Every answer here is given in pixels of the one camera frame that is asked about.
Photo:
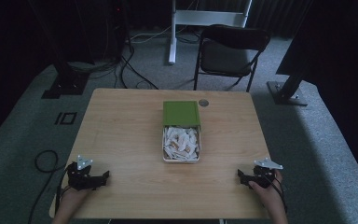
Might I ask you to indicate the grey round table grommet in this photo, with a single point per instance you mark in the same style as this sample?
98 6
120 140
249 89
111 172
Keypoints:
203 102

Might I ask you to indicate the green box sleeve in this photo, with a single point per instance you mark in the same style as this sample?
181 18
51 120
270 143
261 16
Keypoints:
181 113

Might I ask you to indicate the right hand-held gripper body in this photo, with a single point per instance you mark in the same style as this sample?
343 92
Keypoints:
264 174

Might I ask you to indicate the white metal desk frame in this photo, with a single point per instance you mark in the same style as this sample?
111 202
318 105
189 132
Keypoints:
199 18

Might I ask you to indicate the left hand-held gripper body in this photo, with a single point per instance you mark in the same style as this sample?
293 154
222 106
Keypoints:
80 178

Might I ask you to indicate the white drawer tray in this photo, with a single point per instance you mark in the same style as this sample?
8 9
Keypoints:
181 159

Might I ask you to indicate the black stand with base plate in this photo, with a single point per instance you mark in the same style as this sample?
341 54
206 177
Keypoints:
65 81
287 91

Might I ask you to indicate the person's left hand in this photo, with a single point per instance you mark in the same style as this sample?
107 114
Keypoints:
73 198

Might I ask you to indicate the person's right hand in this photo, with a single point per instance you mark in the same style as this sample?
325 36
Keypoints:
268 194

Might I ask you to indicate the black folding chair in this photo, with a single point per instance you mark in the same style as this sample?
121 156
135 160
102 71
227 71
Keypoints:
227 54

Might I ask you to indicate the pile of white packets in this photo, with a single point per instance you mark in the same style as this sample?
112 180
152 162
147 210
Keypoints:
181 143

